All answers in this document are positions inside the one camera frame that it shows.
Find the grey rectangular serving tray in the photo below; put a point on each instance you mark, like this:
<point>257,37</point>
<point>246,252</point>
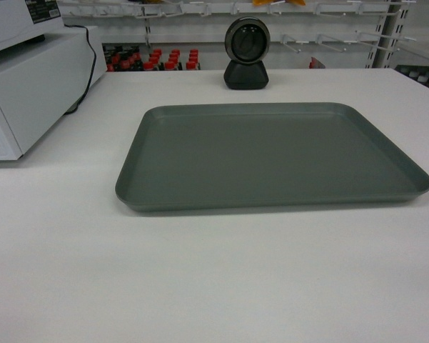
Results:
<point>222,156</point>

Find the white checkout counter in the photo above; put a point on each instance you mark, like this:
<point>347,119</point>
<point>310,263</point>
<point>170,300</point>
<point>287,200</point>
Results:
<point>77,265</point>

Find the black round barcode scanner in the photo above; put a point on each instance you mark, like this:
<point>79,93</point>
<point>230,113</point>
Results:
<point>246,43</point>

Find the white receipt printer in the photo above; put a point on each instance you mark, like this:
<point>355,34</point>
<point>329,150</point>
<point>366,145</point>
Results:
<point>24,20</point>

